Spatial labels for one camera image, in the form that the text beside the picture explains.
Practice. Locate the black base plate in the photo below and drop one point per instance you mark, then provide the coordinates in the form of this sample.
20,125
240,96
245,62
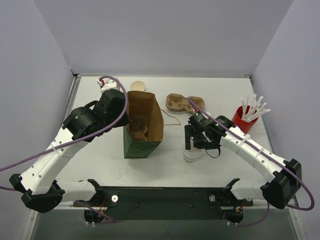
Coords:
166,203

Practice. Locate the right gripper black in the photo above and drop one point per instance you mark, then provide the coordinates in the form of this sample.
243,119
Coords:
194,133

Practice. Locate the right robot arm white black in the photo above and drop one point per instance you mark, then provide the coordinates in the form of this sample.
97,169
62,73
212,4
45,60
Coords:
280,177

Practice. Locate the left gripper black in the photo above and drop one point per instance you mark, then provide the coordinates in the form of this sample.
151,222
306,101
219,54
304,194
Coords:
122,118

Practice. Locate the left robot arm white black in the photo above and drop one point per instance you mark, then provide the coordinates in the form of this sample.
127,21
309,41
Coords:
40,189

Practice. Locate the white wrapped straws bundle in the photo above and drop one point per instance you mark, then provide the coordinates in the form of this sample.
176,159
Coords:
253,108

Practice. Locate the white paper coffee cup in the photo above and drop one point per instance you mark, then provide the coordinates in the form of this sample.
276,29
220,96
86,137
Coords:
191,155

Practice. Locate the red straw holder cup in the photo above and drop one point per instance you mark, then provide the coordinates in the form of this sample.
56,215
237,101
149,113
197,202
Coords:
245,126

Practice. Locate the brown green paper bag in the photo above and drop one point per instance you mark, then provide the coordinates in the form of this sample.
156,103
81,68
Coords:
143,103

